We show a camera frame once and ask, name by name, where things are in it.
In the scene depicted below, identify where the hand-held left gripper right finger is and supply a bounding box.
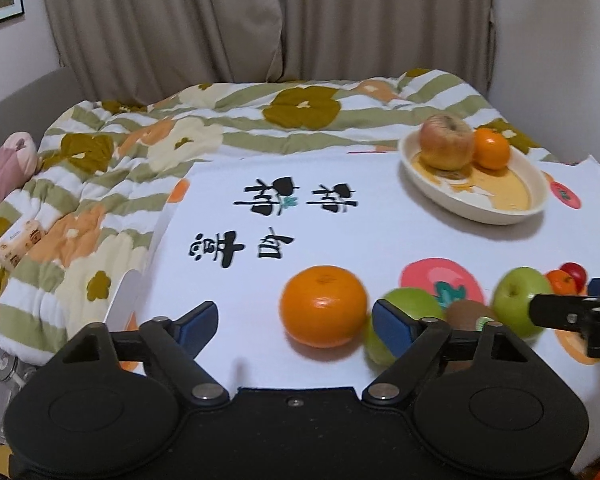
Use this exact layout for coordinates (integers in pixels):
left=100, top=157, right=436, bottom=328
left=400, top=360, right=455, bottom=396
left=361, top=299, right=531, bottom=406

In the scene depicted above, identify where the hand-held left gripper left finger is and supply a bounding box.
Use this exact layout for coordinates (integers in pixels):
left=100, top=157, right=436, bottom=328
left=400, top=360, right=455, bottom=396
left=60, top=301, right=231, bottom=407

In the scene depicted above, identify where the small orange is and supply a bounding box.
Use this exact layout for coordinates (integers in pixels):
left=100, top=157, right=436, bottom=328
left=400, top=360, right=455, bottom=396
left=545, top=270, right=580, bottom=295

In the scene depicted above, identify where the red tomato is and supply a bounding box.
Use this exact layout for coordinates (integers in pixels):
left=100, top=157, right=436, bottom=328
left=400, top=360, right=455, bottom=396
left=562, top=262, right=588, bottom=287

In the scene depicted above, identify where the green apple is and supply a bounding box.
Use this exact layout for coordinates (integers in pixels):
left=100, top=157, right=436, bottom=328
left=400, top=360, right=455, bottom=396
left=364, top=287, right=446, bottom=367
left=492, top=267, right=551, bottom=339

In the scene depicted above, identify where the large orange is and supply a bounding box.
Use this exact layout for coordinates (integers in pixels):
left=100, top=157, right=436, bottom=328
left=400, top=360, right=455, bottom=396
left=279, top=266, right=370, bottom=349

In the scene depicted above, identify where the brown kiwi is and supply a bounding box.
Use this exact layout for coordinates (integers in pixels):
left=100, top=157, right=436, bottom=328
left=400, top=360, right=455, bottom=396
left=445, top=300, right=499, bottom=334

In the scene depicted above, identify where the cream oval bowl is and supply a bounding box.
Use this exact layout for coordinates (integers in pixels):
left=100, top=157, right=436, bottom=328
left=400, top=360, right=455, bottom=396
left=398, top=130, right=551, bottom=226

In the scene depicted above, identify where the white fruit-print tablecloth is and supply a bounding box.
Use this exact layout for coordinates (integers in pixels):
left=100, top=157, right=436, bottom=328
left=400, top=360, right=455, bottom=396
left=105, top=147, right=600, bottom=480

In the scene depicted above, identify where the medium orange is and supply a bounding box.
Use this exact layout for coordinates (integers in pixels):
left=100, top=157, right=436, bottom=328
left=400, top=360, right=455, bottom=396
left=472, top=128, right=511, bottom=170

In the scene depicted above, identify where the floral striped blanket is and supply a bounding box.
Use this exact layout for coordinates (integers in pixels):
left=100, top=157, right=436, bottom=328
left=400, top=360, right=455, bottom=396
left=0, top=67, right=561, bottom=367

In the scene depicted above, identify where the reddish yellow apple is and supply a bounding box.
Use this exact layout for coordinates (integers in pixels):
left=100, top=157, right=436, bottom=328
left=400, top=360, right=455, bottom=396
left=419, top=113, right=476, bottom=171

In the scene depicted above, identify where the tissue pack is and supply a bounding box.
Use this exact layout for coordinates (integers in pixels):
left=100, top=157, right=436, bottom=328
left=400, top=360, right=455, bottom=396
left=0, top=217, right=46, bottom=269

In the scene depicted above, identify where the clear plastic object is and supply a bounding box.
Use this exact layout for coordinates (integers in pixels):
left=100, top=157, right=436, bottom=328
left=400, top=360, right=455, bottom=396
left=0, top=352, right=42, bottom=447

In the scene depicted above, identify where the pink plush pillow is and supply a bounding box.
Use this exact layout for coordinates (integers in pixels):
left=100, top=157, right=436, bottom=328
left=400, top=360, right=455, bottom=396
left=0, top=131, right=39, bottom=224

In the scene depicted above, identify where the grey sofa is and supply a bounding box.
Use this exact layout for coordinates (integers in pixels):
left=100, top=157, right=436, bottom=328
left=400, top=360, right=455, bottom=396
left=0, top=66, right=83, bottom=176

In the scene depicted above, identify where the beige curtain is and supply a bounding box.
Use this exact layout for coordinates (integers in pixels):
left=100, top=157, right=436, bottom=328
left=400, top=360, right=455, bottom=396
left=267, top=0, right=497, bottom=97
left=39, top=0, right=284, bottom=105

